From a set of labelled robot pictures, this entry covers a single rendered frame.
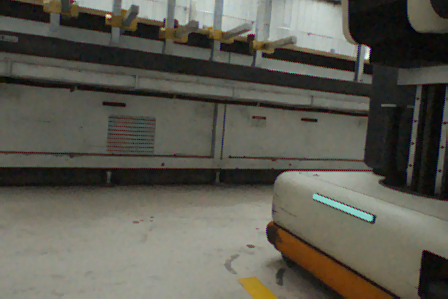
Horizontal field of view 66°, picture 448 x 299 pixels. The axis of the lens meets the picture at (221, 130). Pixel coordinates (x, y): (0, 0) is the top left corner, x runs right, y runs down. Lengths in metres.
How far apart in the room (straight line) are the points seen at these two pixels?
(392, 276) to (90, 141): 1.54
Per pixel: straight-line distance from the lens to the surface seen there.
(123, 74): 1.70
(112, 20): 1.69
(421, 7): 0.83
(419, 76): 1.02
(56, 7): 1.69
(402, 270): 0.76
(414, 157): 1.06
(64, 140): 1.92
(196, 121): 2.02
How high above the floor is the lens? 0.44
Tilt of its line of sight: 3 degrees down
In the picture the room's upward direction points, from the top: 5 degrees clockwise
